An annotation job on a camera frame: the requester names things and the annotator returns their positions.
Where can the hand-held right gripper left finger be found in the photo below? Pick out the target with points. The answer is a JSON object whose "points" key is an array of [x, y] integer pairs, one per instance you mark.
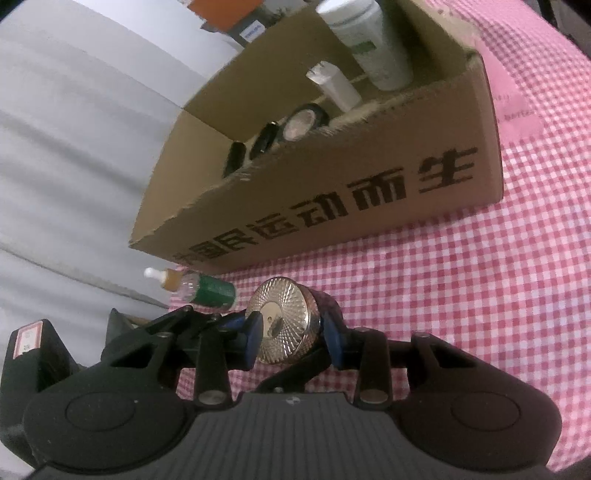
{"points": [[251, 339]]}

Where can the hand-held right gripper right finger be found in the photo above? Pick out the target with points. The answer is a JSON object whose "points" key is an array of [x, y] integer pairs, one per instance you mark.
{"points": [[333, 344]]}

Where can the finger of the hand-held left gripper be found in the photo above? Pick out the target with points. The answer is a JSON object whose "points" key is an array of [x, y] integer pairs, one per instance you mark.
{"points": [[203, 323], [300, 374]]}

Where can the gold faceted jar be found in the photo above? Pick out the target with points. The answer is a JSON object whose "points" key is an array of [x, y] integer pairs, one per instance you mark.
{"points": [[281, 318]]}

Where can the cardboard box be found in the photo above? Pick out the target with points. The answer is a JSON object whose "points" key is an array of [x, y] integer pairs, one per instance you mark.
{"points": [[323, 184]]}

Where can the black plug adapter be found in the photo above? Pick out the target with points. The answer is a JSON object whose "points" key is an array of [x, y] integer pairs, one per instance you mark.
{"points": [[265, 141]]}

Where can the black tape roll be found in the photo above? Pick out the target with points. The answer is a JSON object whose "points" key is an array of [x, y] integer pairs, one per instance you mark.
{"points": [[318, 115]]}

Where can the white charger plug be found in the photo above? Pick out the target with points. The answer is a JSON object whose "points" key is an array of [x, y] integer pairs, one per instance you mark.
{"points": [[339, 87]]}

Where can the white capped bottle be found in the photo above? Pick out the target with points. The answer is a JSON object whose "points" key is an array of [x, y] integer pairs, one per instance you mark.
{"points": [[378, 50]]}

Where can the green dropper bottle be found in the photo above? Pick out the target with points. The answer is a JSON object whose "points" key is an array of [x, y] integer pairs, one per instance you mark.
{"points": [[212, 290]]}

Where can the pink checkered tablecloth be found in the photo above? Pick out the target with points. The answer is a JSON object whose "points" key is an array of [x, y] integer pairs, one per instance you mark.
{"points": [[461, 300]]}

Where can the small black case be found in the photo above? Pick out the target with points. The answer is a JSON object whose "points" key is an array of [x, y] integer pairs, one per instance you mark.
{"points": [[234, 159]]}

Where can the white curtain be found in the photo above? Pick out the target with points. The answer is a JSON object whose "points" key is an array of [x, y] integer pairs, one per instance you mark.
{"points": [[69, 138]]}

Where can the pink plastic sheet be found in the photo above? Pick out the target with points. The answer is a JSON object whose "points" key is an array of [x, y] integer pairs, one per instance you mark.
{"points": [[508, 106]]}

